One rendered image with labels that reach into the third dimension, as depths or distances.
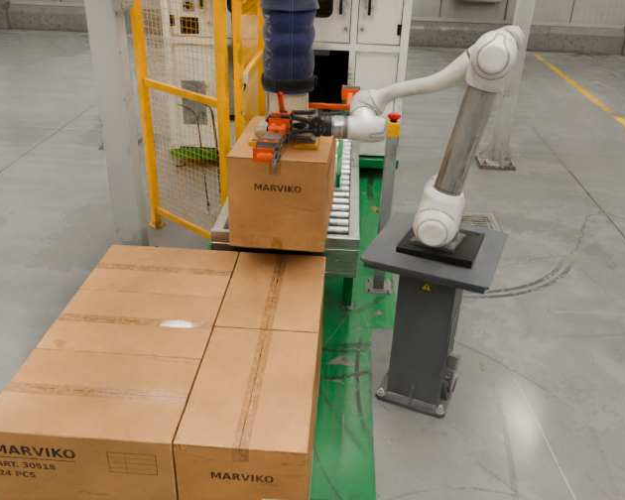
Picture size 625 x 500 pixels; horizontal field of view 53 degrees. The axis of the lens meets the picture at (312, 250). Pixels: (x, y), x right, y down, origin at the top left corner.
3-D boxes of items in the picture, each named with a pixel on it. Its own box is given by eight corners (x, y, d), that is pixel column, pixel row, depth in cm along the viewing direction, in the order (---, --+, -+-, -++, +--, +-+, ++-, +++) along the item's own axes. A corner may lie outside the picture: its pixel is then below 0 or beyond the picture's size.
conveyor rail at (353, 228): (350, 130, 504) (352, 106, 495) (357, 130, 504) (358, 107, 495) (346, 273, 301) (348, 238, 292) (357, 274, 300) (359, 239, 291)
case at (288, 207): (255, 192, 318) (254, 115, 299) (333, 197, 315) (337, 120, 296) (229, 246, 265) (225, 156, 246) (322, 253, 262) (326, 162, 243)
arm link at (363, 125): (346, 147, 242) (347, 128, 251) (386, 149, 241) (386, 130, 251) (347, 122, 234) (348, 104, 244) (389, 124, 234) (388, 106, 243)
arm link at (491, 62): (452, 239, 241) (446, 262, 222) (413, 225, 244) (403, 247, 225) (527, 36, 205) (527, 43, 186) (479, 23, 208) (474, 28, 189)
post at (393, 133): (372, 284, 371) (386, 119, 324) (383, 284, 371) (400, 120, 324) (372, 290, 365) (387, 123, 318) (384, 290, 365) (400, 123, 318)
